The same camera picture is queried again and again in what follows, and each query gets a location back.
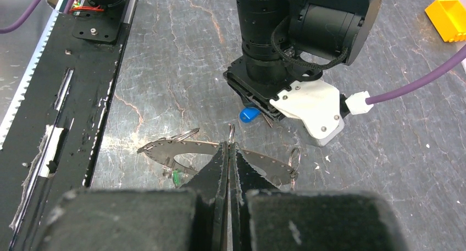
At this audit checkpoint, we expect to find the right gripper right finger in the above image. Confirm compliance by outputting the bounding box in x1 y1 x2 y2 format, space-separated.
229 143 408 250

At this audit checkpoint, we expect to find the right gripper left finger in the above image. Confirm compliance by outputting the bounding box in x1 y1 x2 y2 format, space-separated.
36 160 228 250

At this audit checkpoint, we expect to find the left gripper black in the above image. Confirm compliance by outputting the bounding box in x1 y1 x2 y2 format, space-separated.
223 54 323 122

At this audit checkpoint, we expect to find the small blue key tag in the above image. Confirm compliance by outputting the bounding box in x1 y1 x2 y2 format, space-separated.
238 107 261 123

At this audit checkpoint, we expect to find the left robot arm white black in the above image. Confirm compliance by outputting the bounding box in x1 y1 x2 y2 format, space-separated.
224 0 382 121

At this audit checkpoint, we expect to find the yellow orange block at left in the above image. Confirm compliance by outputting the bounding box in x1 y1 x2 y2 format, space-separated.
424 0 465 43

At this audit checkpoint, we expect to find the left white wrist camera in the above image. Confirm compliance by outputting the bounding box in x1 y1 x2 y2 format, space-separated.
269 79 345 147

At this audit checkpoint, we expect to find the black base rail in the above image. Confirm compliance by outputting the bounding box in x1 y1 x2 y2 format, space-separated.
1 0 137 250

